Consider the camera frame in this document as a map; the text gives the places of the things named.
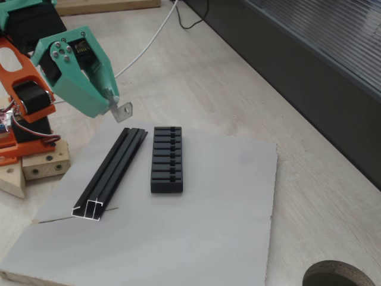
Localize black aluminium profile rail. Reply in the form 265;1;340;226
71;127;149;222

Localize pale wooden base block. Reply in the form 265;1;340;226
22;139;71;181

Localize long wooden plank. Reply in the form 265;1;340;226
55;0;161;17

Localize beige wooden block with hole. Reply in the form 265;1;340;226
0;157;27;200

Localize tricolour base servo wire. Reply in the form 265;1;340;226
11;114;62;147

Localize white USB cable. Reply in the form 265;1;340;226
55;0;179;104

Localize black looped cable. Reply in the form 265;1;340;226
175;0;211;30

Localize grey chipboard panel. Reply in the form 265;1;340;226
0;116;279;286

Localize red controller circuit board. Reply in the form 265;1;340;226
0;110;14;138

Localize black slotted holder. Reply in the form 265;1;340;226
150;126;183;194

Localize white horizontal window blinds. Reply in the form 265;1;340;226
242;0;381;104

